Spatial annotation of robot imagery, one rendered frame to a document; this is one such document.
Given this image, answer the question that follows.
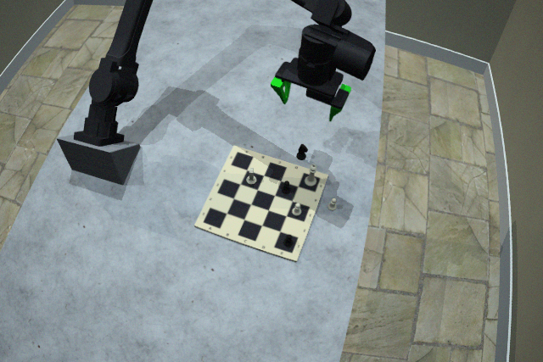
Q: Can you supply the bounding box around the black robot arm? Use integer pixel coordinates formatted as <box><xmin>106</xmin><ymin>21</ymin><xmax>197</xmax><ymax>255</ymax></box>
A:
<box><xmin>74</xmin><ymin>0</ymin><xmax>376</xmax><ymax>147</ymax></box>

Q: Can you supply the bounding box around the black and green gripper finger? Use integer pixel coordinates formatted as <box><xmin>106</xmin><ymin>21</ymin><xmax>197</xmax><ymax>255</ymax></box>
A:
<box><xmin>329</xmin><ymin>84</ymin><xmax>351</xmax><ymax>121</ymax></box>
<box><xmin>271</xmin><ymin>77</ymin><xmax>291</xmax><ymax>104</ymax></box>

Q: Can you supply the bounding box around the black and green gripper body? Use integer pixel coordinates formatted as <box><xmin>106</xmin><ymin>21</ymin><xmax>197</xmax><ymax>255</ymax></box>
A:
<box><xmin>275</xmin><ymin>55</ymin><xmax>349</xmax><ymax>109</ymax></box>

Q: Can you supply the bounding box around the chessboard with pieces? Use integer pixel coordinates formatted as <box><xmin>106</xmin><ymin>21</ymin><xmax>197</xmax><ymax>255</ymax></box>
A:
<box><xmin>194</xmin><ymin>146</ymin><xmax>328</xmax><ymax>262</ymax></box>

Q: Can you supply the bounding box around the white pawn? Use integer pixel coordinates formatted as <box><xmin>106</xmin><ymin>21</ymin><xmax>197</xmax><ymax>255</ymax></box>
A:
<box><xmin>292</xmin><ymin>203</ymin><xmax>301</xmax><ymax>216</ymax></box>
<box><xmin>327</xmin><ymin>198</ymin><xmax>337</xmax><ymax>211</ymax></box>

